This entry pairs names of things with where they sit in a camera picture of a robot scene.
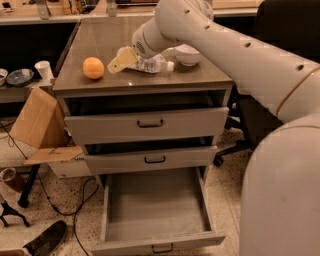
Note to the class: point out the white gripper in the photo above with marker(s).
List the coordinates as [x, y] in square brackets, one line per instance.
[144, 44]

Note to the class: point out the clear plastic water bottle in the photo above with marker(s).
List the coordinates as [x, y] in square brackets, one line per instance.
[153, 65]

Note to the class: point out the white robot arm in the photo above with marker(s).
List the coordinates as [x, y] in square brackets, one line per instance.
[280, 203]

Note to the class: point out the grey drawer cabinet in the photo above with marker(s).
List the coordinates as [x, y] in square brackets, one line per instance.
[199, 87]

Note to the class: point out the top grey drawer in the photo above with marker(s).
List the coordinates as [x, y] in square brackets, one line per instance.
[148, 126]

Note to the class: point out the grey drawer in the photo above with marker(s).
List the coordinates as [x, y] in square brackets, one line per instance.
[155, 213]
[148, 126]
[151, 160]

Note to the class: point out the middle grey drawer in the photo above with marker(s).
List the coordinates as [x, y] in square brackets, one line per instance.
[151, 160]

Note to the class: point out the bottom grey drawer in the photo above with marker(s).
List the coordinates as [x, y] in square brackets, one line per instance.
[155, 213]

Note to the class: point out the orange fruit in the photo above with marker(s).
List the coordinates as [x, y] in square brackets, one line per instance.
[93, 68]

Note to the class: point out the white ceramic bowl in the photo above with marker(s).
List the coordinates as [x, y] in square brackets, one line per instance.
[187, 55]

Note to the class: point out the white paper cup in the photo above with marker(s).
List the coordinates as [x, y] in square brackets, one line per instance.
[44, 69]

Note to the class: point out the dark blue dish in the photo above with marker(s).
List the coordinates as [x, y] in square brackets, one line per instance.
[20, 77]

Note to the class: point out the brown cardboard box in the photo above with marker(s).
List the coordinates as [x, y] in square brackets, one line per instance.
[41, 125]

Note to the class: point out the small bowl at left edge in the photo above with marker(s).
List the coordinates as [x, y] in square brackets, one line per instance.
[3, 75]

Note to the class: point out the brown glass jar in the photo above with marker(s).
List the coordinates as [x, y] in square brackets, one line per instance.
[12, 179]

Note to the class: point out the black office chair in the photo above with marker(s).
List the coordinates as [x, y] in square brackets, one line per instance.
[292, 25]

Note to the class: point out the black table leg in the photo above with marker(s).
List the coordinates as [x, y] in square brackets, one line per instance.
[32, 174]

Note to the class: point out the black stand leg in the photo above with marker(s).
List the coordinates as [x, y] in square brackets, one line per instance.
[9, 211]

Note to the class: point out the black shoe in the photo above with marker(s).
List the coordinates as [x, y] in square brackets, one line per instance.
[48, 240]

